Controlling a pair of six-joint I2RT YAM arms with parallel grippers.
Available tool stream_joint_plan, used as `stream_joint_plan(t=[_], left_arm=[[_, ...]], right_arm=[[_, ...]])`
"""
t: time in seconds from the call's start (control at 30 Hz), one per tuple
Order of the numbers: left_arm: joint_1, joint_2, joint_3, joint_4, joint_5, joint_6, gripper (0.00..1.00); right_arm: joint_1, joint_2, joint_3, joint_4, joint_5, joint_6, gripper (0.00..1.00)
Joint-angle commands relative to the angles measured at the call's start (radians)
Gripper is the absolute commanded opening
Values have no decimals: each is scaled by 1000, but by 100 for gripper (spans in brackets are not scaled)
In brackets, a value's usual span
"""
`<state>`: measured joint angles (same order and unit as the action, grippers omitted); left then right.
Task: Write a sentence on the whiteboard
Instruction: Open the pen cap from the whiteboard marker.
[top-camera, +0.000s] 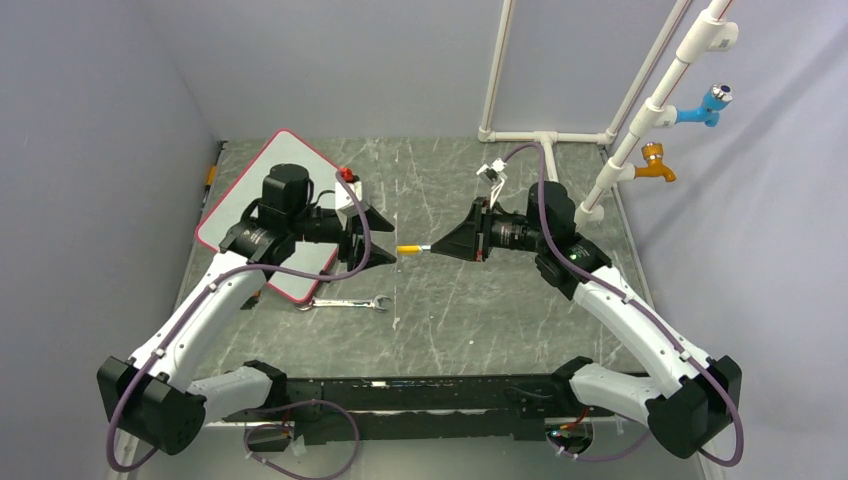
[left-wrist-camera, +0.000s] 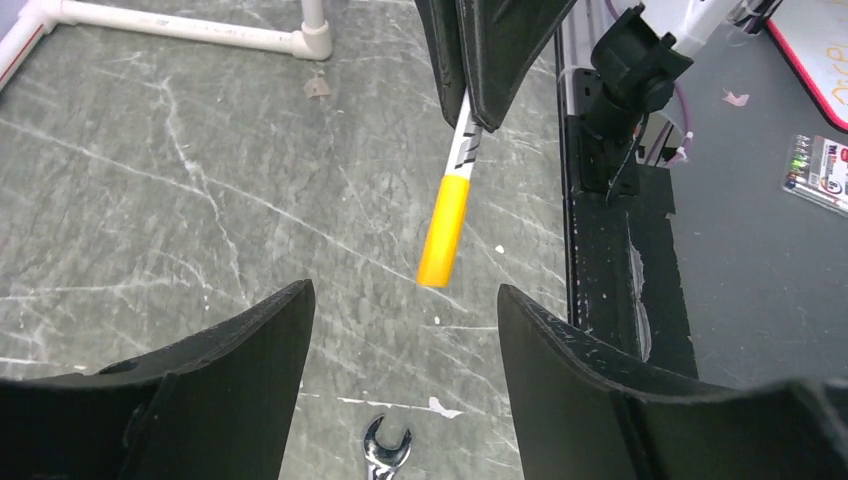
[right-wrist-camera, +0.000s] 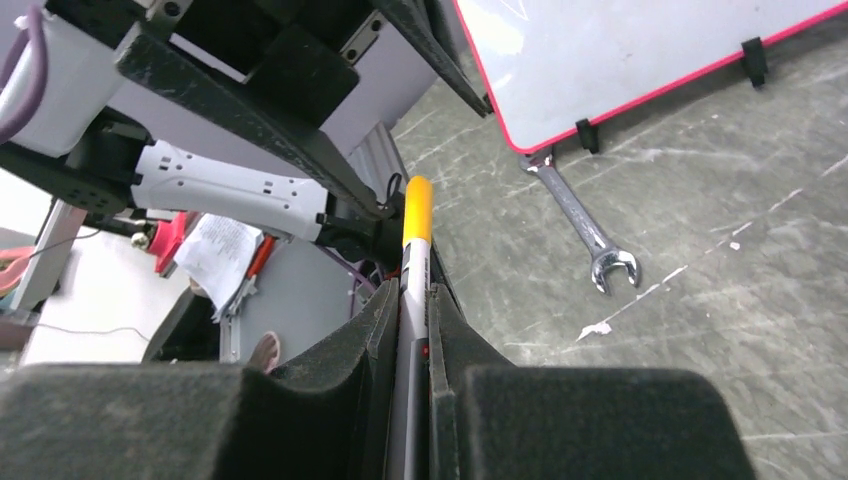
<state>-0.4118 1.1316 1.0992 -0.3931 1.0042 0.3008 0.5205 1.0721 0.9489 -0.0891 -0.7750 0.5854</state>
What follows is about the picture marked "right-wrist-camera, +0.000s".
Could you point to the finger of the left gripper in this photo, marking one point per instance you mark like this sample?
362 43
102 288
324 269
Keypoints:
428 26

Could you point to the white paper sheet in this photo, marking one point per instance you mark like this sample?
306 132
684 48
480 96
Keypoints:
216 256

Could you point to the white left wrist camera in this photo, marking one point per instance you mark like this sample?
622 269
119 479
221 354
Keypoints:
54 81

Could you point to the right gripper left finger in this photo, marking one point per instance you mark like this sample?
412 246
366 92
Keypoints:
323 415

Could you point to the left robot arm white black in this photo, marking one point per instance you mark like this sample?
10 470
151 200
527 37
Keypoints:
118 165

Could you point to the silver combination wrench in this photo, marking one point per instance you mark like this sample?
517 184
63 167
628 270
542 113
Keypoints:
605 254

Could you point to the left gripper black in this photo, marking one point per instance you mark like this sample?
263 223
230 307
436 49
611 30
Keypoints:
305 59

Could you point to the whiteboard with red rim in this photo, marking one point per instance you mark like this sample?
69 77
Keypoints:
547 65

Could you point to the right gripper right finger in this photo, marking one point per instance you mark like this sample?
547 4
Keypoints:
492 419

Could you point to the black whiteboard clip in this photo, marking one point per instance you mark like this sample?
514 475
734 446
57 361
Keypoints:
588 135
754 62

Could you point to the white marker pen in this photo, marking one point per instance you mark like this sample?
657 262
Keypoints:
407 444

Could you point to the yellow marker cap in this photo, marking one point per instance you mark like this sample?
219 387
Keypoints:
418 211

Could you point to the red handled tool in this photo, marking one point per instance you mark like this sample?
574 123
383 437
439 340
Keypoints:
247 287

